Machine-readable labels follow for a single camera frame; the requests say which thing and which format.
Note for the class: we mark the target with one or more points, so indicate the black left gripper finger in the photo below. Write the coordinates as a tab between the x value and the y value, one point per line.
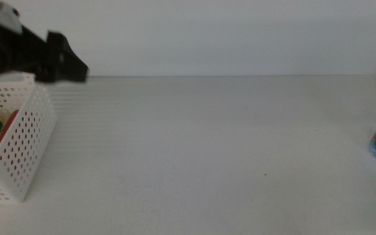
75	70

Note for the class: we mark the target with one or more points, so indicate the red cola can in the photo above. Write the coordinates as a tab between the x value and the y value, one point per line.
6	129

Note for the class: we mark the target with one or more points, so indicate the white perforated plastic basket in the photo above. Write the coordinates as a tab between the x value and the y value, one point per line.
28	150

